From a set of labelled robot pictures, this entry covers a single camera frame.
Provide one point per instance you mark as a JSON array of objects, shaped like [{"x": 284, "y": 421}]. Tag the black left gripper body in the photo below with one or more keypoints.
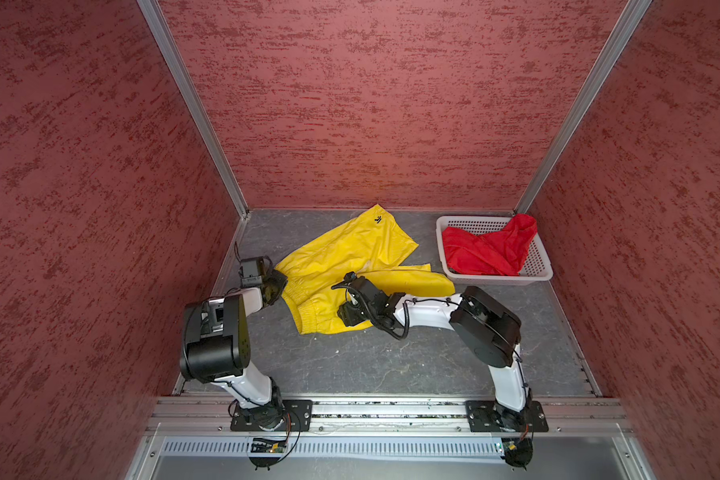
[{"x": 276, "y": 282}]

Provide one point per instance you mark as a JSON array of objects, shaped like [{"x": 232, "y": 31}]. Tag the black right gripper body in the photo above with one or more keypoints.
[{"x": 358, "y": 314}]

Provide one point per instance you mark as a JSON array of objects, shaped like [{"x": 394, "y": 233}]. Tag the yellow shorts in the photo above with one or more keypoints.
[{"x": 372, "y": 245}]

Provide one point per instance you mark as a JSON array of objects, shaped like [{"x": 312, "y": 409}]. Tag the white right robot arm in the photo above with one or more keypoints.
[{"x": 489, "y": 330}]

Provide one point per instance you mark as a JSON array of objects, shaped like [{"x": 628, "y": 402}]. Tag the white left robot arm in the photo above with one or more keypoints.
[{"x": 216, "y": 349}]

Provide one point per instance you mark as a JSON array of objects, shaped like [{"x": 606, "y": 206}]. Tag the red shorts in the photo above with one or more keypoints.
[{"x": 500, "y": 253}]

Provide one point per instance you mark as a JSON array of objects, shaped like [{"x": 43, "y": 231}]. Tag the left small circuit board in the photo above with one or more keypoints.
[{"x": 265, "y": 446}]

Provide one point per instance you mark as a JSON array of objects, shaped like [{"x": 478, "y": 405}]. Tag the small circuit board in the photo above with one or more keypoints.
[
  {"x": 517, "y": 453},
  {"x": 265, "y": 446}
]

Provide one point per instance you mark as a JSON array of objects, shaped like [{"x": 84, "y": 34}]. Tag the white plastic laundry basket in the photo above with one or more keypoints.
[{"x": 537, "y": 268}]

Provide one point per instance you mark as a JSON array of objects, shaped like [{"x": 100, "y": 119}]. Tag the right small circuit board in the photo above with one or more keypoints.
[{"x": 517, "y": 453}]

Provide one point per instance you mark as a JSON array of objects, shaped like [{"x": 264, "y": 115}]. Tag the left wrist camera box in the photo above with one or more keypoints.
[{"x": 254, "y": 271}]

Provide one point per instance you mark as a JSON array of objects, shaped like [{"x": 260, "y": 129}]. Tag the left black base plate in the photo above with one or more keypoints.
[{"x": 290, "y": 415}]

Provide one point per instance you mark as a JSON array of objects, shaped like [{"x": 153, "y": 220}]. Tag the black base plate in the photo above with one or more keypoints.
[
  {"x": 290, "y": 415},
  {"x": 488, "y": 416}
]

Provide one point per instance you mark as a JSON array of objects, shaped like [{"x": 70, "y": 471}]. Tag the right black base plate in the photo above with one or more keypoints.
[{"x": 488, "y": 416}]

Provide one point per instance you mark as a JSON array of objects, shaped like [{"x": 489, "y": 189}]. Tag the aluminium front rail frame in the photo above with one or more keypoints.
[{"x": 380, "y": 428}]

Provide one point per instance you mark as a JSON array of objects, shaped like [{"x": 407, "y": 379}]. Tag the left aluminium corner post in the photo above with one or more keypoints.
[{"x": 165, "y": 41}]

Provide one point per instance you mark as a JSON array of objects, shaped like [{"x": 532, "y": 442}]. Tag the aluminium corner post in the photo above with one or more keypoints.
[
  {"x": 165, "y": 41},
  {"x": 623, "y": 30}
]

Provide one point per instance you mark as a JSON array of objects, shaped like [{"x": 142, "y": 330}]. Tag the right aluminium corner post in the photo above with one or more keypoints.
[{"x": 623, "y": 30}]

